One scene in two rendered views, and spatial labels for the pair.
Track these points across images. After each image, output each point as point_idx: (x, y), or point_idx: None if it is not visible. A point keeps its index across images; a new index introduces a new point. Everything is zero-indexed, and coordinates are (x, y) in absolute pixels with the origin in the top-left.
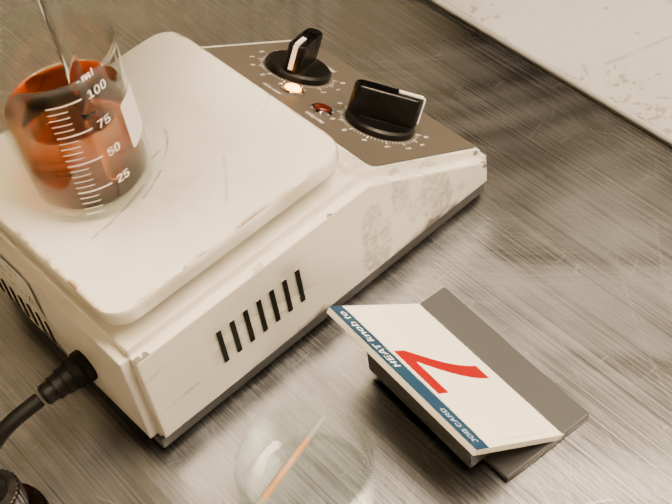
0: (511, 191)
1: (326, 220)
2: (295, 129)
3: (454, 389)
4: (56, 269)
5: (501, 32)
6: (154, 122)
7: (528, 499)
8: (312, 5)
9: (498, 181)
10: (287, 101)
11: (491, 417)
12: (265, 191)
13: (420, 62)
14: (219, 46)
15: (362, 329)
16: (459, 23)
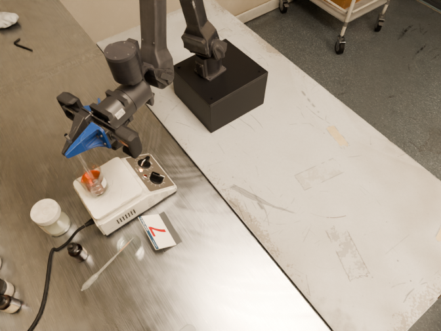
0: (182, 192)
1: (139, 201)
2: (136, 184)
3: (157, 235)
4: (87, 207)
5: (189, 154)
6: (111, 178)
7: (167, 255)
8: (155, 140)
9: (180, 189)
10: (138, 173)
11: (162, 241)
12: (127, 197)
13: (172, 159)
14: (129, 157)
15: (143, 222)
16: (182, 150)
